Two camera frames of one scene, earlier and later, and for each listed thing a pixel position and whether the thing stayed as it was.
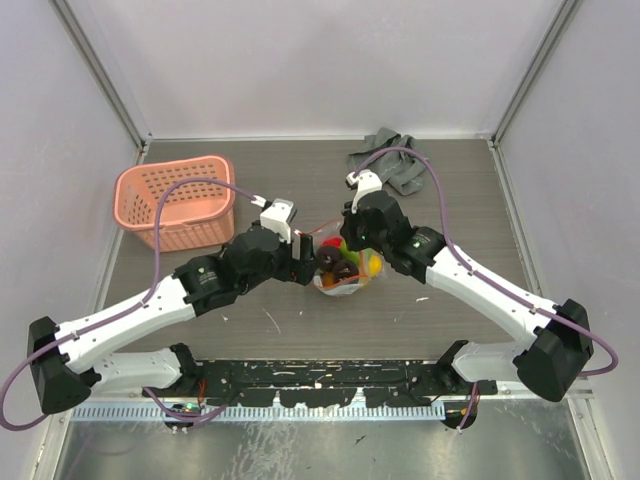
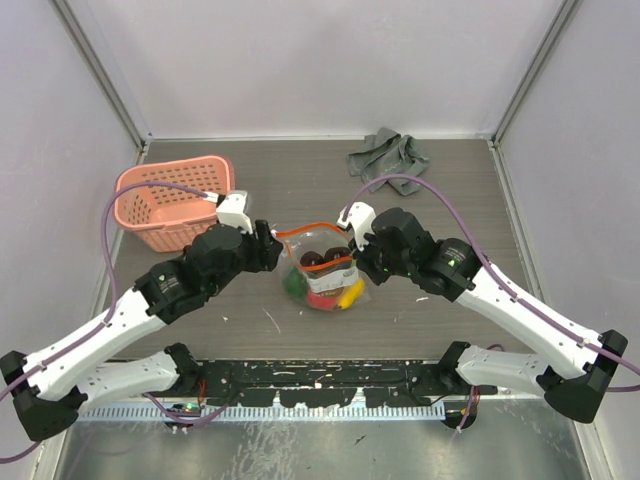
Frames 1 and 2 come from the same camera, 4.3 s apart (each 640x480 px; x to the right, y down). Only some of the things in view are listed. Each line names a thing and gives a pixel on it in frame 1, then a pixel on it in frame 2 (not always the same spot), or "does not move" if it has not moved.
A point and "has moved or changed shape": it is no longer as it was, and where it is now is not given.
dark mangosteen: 345,268 to 332,251
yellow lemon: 375,264 has moved or changed shape
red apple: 334,242 to 316,301
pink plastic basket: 193,215 does not move
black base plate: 309,383 does not move
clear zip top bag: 342,270 has moved or changed shape
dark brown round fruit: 326,257 has moved or changed shape
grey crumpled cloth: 400,169 does not move
